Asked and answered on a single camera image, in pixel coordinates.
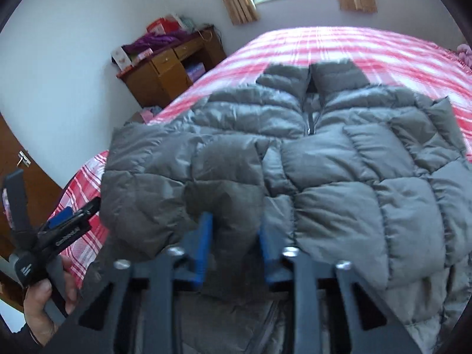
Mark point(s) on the red plaid bed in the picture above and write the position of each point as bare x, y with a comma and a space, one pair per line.
332, 44

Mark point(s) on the brown wooden door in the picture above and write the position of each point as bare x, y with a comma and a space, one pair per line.
33, 162

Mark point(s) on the grey puffer jacket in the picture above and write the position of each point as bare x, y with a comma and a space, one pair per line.
350, 191

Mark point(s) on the red box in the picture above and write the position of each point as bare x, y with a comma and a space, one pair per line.
161, 25

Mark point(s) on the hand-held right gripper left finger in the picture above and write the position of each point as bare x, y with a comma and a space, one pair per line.
205, 250

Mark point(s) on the pink cloth bundle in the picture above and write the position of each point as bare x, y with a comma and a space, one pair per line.
148, 113

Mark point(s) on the person's left hand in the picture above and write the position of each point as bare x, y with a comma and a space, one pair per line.
37, 309

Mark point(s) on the wooden desk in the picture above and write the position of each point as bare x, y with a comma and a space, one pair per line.
162, 77

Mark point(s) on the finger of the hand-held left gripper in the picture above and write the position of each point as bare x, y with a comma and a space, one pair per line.
61, 217
16, 206

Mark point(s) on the white printed box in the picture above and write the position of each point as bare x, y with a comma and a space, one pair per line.
121, 58

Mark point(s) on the purple cloth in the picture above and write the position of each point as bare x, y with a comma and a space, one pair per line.
155, 42

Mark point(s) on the person's left forearm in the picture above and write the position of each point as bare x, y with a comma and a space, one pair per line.
27, 341

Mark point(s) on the blue packets in desk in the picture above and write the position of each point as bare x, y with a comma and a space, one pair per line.
195, 70

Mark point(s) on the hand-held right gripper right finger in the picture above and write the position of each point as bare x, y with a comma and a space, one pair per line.
264, 256

